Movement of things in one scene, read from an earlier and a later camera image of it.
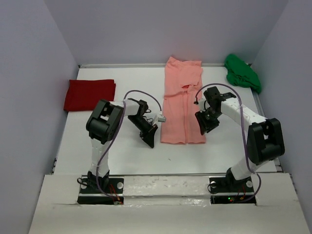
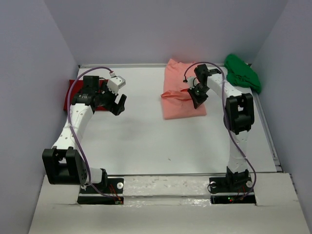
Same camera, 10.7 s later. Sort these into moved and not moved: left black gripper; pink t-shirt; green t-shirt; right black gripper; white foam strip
Moved: left black gripper; right black gripper; pink t-shirt
Not moved: white foam strip; green t-shirt
